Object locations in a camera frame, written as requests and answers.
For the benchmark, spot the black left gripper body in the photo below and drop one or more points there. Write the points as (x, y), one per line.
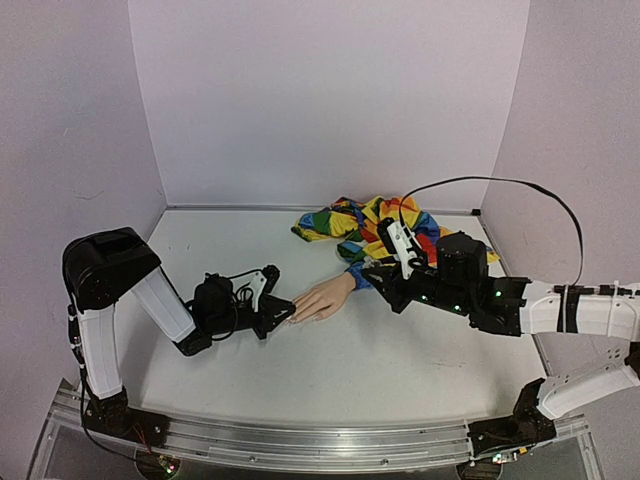
(224, 325)

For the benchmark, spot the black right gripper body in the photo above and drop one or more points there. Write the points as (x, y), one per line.
(400, 286)

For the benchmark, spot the clear nail polish bottle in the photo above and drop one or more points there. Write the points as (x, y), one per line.
(370, 262)

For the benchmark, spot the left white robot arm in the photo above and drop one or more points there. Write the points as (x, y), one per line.
(98, 270)

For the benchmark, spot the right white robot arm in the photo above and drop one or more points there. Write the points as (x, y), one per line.
(608, 310)

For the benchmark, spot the mannequin hand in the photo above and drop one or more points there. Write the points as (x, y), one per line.
(324, 299)

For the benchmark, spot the colourful rainbow jacket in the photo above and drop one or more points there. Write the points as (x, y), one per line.
(355, 224)

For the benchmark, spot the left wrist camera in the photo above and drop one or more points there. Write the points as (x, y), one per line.
(263, 283)

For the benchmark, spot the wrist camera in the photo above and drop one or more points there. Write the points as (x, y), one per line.
(400, 242)
(263, 283)

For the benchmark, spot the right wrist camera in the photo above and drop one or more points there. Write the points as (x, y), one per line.
(400, 242)

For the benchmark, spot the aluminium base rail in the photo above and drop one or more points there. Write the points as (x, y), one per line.
(207, 448)

